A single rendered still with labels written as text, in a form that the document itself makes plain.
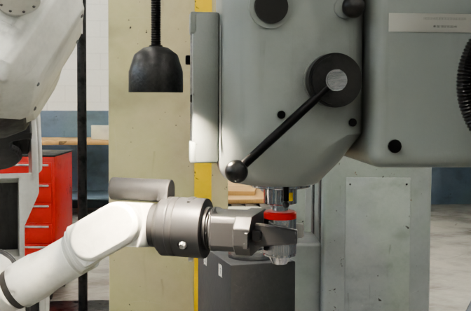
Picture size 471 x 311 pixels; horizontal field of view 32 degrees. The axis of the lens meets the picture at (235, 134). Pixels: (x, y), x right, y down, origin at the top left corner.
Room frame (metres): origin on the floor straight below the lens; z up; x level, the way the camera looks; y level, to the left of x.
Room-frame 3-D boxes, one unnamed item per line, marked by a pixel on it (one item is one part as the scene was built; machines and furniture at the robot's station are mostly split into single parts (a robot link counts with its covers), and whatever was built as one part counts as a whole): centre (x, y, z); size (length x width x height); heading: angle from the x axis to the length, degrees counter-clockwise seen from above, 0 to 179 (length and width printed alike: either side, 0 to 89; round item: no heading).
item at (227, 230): (1.19, 0.02, 1.24); 0.13 x 0.12 x 0.10; 166
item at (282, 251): (1.16, -0.06, 1.23); 0.05 x 0.05 x 0.06
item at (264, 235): (1.13, -0.06, 1.24); 0.06 x 0.02 x 0.03; 76
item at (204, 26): (1.15, 0.04, 1.44); 0.04 x 0.04 x 0.21; 6
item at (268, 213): (1.16, -0.06, 1.26); 0.05 x 0.05 x 0.01
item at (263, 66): (1.16, -0.07, 1.47); 0.21 x 0.19 x 0.32; 6
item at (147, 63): (1.08, 0.11, 1.47); 0.07 x 0.07 x 0.06
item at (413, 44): (1.18, -0.26, 1.47); 0.24 x 0.19 x 0.26; 6
